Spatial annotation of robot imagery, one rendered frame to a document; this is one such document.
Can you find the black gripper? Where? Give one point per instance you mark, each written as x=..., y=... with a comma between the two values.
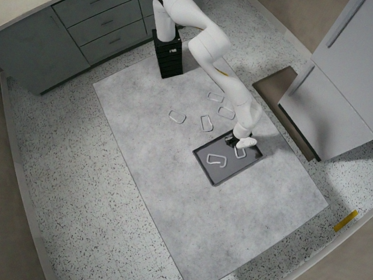
x=233, y=139

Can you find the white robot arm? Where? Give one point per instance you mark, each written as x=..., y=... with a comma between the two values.
x=207, y=47

